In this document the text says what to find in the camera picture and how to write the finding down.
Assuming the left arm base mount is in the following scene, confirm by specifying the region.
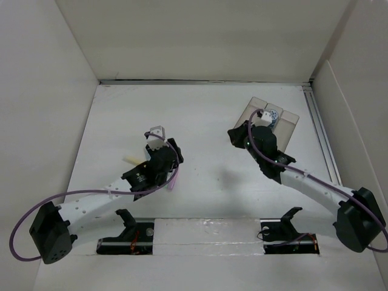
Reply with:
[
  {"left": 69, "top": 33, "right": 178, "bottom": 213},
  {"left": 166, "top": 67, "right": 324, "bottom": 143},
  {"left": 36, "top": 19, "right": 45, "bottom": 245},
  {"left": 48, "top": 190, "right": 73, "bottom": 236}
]
[{"left": 96, "top": 209, "right": 155, "bottom": 255}]

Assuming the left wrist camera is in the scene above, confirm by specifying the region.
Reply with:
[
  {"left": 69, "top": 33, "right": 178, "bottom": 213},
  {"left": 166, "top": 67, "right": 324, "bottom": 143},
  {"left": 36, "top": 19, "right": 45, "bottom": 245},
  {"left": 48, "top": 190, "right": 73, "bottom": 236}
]
[{"left": 145, "top": 125, "right": 167, "bottom": 151}]

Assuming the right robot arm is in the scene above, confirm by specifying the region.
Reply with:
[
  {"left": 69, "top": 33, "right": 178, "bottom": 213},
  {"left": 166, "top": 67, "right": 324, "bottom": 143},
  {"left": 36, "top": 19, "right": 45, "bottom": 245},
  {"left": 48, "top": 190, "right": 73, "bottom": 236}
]
[{"left": 227, "top": 121, "right": 387, "bottom": 253}]

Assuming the purple highlighter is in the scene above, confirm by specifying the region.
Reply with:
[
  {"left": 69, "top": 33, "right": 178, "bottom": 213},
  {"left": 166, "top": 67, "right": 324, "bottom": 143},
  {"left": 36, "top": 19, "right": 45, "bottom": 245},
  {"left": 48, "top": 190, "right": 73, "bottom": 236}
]
[{"left": 168, "top": 167, "right": 179, "bottom": 191}]

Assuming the purple cable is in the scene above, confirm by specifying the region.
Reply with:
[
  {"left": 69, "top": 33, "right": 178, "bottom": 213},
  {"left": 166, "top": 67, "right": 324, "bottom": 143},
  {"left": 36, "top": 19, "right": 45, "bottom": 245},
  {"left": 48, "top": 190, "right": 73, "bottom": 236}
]
[
  {"left": 247, "top": 109, "right": 388, "bottom": 253},
  {"left": 10, "top": 130, "right": 180, "bottom": 262}
]

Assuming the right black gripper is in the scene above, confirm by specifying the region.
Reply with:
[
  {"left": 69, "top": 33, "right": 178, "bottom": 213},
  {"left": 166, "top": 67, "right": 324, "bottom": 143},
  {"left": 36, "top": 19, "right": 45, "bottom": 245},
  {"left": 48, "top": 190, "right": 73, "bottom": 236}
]
[{"left": 229, "top": 119, "right": 264, "bottom": 164}]

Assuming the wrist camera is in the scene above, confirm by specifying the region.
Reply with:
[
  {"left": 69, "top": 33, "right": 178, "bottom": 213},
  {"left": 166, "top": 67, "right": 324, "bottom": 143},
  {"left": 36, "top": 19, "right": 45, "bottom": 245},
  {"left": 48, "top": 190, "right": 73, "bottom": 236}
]
[
  {"left": 255, "top": 110, "right": 273, "bottom": 127},
  {"left": 145, "top": 125, "right": 167, "bottom": 151}
]

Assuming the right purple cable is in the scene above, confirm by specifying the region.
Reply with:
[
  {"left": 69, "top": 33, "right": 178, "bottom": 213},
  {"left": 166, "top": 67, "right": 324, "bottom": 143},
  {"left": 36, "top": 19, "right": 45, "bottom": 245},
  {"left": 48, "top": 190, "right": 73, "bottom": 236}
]
[{"left": 247, "top": 109, "right": 388, "bottom": 253}]

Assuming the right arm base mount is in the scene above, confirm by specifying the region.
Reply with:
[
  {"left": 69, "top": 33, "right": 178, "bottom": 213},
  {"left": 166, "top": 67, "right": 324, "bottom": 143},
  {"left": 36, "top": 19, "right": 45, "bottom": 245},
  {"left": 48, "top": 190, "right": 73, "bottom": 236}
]
[{"left": 256, "top": 207, "right": 320, "bottom": 255}]

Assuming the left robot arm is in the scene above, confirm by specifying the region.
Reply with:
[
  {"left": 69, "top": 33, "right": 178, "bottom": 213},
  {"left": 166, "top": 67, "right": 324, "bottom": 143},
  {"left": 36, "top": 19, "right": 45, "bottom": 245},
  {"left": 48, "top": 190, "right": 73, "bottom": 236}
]
[{"left": 29, "top": 132, "right": 184, "bottom": 264}]

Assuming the yellow highlighter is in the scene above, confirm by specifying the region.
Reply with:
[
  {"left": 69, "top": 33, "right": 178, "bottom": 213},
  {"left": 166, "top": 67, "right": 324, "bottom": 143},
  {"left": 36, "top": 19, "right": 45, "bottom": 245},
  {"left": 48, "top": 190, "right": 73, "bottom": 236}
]
[{"left": 122, "top": 156, "right": 142, "bottom": 166}]

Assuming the clear three-compartment organizer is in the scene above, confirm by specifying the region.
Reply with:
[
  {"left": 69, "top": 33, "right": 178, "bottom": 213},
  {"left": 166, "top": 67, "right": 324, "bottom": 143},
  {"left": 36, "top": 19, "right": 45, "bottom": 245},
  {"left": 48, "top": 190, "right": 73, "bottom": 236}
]
[{"left": 234, "top": 97, "right": 299, "bottom": 152}]

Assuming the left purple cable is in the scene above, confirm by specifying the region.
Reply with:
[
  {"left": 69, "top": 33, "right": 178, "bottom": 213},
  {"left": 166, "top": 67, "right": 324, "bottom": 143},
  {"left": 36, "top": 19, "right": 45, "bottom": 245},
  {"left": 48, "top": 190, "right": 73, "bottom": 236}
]
[{"left": 10, "top": 130, "right": 180, "bottom": 262}]

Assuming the aluminium rail right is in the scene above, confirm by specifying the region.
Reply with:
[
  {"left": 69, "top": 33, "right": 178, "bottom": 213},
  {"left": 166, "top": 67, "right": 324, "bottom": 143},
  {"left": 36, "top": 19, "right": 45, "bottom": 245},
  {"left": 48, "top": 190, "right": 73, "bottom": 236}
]
[{"left": 302, "top": 84, "right": 343, "bottom": 185}]

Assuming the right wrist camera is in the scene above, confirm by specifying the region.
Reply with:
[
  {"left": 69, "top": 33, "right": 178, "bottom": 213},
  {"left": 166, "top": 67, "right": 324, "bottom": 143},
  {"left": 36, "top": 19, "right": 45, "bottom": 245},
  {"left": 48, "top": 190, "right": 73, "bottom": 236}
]
[{"left": 255, "top": 110, "right": 273, "bottom": 127}]

